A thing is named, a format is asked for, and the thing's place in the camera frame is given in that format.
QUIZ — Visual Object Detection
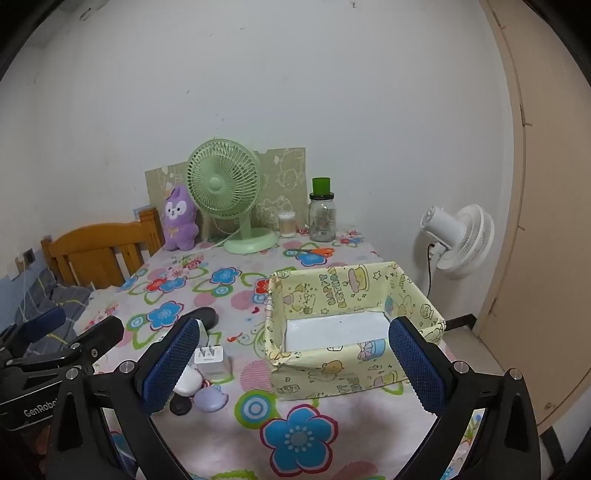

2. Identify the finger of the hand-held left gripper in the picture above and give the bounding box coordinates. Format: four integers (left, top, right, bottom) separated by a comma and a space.
8, 307, 66, 346
55, 316, 125, 369

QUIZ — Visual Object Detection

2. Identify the glass jar with green lid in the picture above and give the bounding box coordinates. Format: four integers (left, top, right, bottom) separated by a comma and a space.
308, 176, 338, 243

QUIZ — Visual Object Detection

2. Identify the white standing fan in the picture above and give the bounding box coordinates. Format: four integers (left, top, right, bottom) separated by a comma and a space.
419, 203, 496, 298

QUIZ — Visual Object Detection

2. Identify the white fan cable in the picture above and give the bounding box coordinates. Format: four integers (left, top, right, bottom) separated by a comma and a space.
198, 231, 243, 250

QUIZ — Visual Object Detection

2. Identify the green patterned panel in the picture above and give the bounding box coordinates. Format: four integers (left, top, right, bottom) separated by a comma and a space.
144, 147, 308, 232

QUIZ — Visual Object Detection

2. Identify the green desk fan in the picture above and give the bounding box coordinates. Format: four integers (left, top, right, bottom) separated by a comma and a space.
186, 137, 280, 254

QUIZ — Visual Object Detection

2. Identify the small purple case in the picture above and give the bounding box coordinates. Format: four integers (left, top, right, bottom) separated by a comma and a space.
193, 385, 228, 411

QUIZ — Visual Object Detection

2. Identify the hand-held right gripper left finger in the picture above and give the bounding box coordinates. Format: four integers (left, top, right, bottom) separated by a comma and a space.
46, 316, 206, 480

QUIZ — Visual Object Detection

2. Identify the wooden headboard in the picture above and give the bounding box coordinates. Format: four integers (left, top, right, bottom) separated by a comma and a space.
41, 208, 162, 289

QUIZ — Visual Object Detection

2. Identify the black round case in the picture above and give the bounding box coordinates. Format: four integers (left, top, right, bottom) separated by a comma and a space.
182, 306, 220, 330

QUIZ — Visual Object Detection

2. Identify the black fan cable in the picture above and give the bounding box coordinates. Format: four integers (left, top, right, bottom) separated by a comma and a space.
426, 242, 437, 296

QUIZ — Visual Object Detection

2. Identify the plaid bedding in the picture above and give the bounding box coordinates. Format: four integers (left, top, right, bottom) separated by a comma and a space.
9, 265, 95, 361

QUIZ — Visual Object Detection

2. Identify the small white charger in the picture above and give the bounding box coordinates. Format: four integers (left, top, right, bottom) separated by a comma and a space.
194, 344, 232, 381

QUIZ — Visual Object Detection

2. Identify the cream round pouch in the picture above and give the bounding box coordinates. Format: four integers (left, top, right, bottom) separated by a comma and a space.
173, 367, 204, 397

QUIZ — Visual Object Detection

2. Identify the purple plush toy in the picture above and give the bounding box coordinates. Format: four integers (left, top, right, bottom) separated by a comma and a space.
160, 185, 200, 252

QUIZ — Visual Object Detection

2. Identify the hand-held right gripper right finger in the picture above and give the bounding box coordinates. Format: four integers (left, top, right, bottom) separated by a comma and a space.
388, 316, 543, 480

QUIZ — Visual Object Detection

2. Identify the beige door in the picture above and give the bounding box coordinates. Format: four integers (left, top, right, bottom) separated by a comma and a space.
475, 0, 591, 435

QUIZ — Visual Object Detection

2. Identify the yellow printed box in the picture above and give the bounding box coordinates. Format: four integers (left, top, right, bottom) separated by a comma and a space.
263, 261, 448, 401

